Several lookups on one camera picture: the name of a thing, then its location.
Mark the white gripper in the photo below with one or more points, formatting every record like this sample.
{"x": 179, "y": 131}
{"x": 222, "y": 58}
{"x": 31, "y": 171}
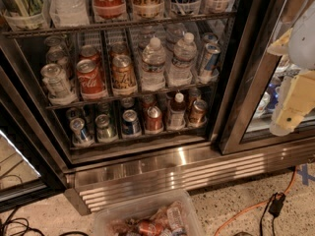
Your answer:
{"x": 305, "y": 46}

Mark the orange can bottom shelf front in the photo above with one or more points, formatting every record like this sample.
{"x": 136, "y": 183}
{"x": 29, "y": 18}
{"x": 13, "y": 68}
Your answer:
{"x": 197, "y": 115}

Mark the orange can shelf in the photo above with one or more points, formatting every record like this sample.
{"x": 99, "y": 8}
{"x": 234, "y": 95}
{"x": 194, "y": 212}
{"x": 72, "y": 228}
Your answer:
{"x": 118, "y": 48}
{"x": 123, "y": 75}
{"x": 193, "y": 94}
{"x": 197, "y": 115}

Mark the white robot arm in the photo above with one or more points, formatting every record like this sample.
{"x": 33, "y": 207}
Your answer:
{"x": 297, "y": 93}

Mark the glass fridge door right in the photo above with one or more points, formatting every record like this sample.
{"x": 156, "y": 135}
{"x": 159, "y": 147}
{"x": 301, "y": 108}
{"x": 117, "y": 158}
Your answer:
{"x": 243, "y": 131}

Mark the blue tall can middle front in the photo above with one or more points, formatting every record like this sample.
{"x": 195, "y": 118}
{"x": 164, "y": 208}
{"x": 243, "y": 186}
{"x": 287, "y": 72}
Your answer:
{"x": 209, "y": 59}

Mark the orange can bottom shelf rear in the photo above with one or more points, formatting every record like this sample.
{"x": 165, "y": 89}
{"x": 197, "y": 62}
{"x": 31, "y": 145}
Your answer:
{"x": 193, "y": 94}

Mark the red can bottom shelf front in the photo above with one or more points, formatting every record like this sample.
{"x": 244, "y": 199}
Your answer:
{"x": 153, "y": 121}

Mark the red can shelf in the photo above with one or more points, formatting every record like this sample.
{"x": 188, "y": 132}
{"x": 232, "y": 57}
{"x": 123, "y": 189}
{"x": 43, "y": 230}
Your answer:
{"x": 153, "y": 121}
{"x": 148, "y": 100}

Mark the red can bottom shelf rear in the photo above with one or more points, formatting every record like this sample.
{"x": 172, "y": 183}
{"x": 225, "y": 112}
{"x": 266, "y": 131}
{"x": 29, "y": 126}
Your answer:
{"x": 148, "y": 100}

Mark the brown can top shelf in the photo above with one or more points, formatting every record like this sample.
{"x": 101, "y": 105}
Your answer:
{"x": 147, "y": 9}

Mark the orange can middle shelf front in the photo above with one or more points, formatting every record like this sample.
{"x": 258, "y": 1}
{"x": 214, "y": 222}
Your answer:
{"x": 123, "y": 75}

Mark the blue can bottom shelf front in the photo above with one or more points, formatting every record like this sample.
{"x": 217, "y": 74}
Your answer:
{"x": 130, "y": 124}

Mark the orange can middle shelf rear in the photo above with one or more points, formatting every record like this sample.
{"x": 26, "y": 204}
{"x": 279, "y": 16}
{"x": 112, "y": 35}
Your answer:
{"x": 118, "y": 48}

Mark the green can bottom shelf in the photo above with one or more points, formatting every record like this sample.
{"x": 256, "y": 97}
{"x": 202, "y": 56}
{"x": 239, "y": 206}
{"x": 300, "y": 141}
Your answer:
{"x": 105, "y": 131}

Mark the red cola bottle top shelf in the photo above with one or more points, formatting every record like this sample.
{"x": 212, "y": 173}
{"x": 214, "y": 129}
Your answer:
{"x": 109, "y": 9}

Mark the red cola can middle front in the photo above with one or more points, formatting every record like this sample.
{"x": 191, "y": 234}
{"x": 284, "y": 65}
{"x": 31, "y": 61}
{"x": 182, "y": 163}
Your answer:
{"x": 91, "y": 83}

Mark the red cola can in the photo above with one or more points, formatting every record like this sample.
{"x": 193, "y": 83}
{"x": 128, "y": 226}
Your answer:
{"x": 89, "y": 52}
{"x": 91, "y": 83}

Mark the red cola can middle rear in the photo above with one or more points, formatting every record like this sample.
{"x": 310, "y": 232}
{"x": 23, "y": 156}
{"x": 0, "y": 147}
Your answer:
{"x": 89, "y": 52}

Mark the red can in bin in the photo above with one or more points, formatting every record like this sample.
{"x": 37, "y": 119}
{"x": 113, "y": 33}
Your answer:
{"x": 149, "y": 228}

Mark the blue white can bottom left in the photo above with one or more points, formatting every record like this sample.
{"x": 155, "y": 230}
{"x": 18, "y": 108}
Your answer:
{"x": 82, "y": 135}

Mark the steel fridge grille base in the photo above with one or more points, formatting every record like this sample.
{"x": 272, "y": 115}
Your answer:
{"x": 91, "y": 189}

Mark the white bottle top shelf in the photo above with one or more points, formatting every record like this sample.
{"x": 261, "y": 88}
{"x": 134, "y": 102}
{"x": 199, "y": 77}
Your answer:
{"x": 69, "y": 13}

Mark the silver can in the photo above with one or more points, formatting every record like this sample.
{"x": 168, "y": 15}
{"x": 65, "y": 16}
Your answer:
{"x": 60, "y": 58}
{"x": 60, "y": 91}

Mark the silver can middle front left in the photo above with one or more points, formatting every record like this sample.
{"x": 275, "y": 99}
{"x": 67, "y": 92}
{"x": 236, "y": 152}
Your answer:
{"x": 60, "y": 91}

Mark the green carton top shelf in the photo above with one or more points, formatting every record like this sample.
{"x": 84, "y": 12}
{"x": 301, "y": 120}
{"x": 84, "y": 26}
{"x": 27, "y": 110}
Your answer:
{"x": 26, "y": 14}

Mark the water bottle middle right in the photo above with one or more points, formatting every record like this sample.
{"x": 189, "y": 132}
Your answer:
{"x": 184, "y": 53}

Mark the water bottle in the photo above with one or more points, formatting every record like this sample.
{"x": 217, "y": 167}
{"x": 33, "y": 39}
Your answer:
{"x": 153, "y": 65}
{"x": 184, "y": 53}

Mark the brown bottle white cap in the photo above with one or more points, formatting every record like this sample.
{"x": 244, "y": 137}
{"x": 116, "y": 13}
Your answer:
{"x": 176, "y": 112}

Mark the black power adapter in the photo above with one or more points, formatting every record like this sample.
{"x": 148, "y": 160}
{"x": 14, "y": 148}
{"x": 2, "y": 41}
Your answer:
{"x": 277, "y": 205}

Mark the water bottle middle left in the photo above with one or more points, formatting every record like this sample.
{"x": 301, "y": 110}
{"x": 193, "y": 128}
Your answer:
{"x": 153, "y": 65}

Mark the clear plastic bin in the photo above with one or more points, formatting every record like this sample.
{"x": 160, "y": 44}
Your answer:
{"x": 173, "y": 210}

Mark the black cables floor left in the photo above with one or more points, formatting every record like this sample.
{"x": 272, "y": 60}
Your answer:
{"x": 24, "y": 228}

